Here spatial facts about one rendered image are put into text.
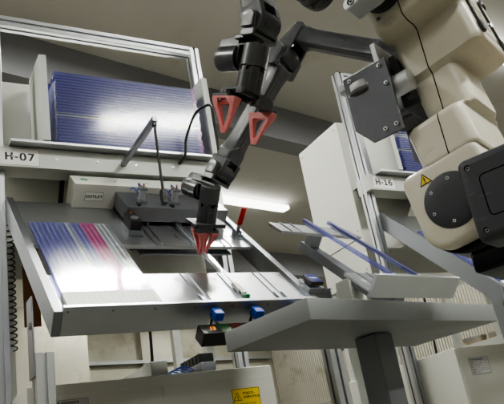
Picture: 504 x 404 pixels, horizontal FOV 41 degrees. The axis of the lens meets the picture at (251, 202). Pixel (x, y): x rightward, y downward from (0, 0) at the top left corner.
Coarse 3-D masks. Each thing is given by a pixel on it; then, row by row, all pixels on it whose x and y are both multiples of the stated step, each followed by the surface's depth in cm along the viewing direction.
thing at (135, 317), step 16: (96, 304) 147; (112, 304) 148; (128, 304) 150; (144, 304) 151; (160, 304) 153; (176, 304) 155; (192, 304) 157; (208, 304) 159; (224, 304) 162; (240, 304) 164; (256, 304) 166; (272, 304) 168; (288, 304) 171; (64, 320) 143; (80, 320) 145; (96, 320) 147; (112, 320) 149; (128, 320) 151; (144, 320) 153; (160, 320) 155; (176, 320) 157; (192, 320) 159; (208, 320) 161; (224, 320) 163; (240, 320) 166; (64, 336) 145
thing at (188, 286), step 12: (48, 276) 160; (144, 276) 171; (156, 276) 172; (168, 276) 174; (180, 276) 175; (192, 276) 177; (204, 276) 178; (216, 276) 180; (240, 276) 183; (252, 276) 185; (264, 276) 187; (276, 276) 189; (156, 288) 165; (168, 288) 167; (180, 288) 168; (192, 288) 170; (204, 288) 171; (216, 288) 173; (228, 288) 174; (252, 288) 177; (264, 288) 179; (276, 288) 181; (288, 288) 182; (60, 300) 150; (168, 300) 161; (180, 300) 162; (192, 300) 163
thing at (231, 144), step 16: (272, 48) 190; (272, 64) 189; (272, 80) 189; (288, 80) 196; (272, 96) 191; (240, 128) 189; (256, 128) 191; (224, 144) 190; (240, 144) 189; (224, 160) 186; (240, 160) 190; (224, 176) 188
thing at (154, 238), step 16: (32, 208) 199; (48, 208) 202; (64, 208) 204; (80, 208) 207; (96, 208) 210; (112, 224) 200; (144, 224) 206; (160, 224) 209; (32, 240) 177; (128, 240) 191; (144, 240) 193; (160, 240) 195; (176, 240) 198; (224, 240) 207; (240, 240) 210
